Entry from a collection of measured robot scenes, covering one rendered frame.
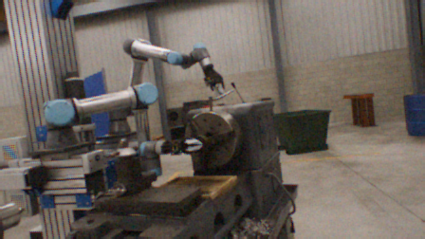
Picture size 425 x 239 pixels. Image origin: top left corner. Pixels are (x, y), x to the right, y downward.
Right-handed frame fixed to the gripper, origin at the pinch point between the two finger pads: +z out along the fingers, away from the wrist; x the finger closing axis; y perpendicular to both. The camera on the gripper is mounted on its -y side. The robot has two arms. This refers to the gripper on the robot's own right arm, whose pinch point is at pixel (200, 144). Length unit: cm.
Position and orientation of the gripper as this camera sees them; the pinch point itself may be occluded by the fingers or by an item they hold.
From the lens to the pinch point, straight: 144.8
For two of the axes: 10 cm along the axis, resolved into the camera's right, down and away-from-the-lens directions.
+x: -1.3, -9.9, -0.6
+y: -4.5, 1.1, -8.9
